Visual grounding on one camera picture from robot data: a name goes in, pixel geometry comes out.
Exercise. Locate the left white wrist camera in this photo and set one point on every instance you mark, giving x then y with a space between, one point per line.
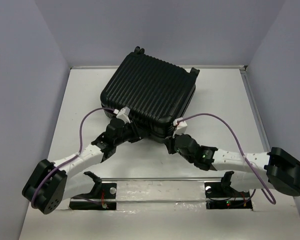
123 114

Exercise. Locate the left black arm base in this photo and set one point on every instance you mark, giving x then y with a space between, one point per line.
103 199

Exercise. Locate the black hard-shell suitcase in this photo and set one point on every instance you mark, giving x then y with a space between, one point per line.
156 92

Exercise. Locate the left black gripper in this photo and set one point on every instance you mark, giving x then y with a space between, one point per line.
137 134

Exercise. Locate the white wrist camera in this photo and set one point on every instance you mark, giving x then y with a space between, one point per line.
123 114
180 127

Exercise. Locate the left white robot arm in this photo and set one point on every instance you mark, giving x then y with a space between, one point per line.
53 182

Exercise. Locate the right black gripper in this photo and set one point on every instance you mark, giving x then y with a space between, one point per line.
169 142

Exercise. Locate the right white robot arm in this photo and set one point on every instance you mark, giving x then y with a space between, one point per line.
276 169

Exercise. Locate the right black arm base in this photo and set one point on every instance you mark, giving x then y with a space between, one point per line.
218 198

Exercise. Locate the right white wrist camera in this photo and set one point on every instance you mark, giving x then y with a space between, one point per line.
180 127

